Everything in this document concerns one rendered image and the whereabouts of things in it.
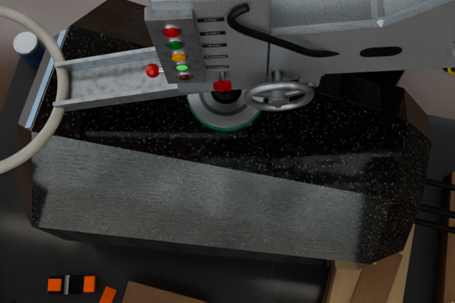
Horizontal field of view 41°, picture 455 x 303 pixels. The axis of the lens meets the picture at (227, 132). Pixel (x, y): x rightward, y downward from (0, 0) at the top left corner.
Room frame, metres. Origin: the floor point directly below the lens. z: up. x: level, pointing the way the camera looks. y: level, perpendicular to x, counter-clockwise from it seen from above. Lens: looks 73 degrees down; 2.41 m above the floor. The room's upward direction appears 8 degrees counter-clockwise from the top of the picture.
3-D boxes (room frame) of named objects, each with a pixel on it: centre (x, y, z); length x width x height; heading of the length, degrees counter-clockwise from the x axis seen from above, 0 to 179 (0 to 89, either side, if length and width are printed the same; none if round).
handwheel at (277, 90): (0.47, -0.12, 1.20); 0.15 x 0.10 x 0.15; 84
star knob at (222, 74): (0.48, 0.00, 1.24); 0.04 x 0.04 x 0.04; 84
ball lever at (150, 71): (0.54, 0.12, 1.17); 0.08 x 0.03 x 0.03; 84
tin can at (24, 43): (1.21, 0.78, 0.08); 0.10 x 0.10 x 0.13
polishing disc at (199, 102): (0.60, -0.01, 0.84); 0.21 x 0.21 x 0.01
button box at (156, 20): (0.50, 0.07, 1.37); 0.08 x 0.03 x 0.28; 84
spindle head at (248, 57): (0.59, -0.09, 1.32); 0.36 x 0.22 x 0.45; 84
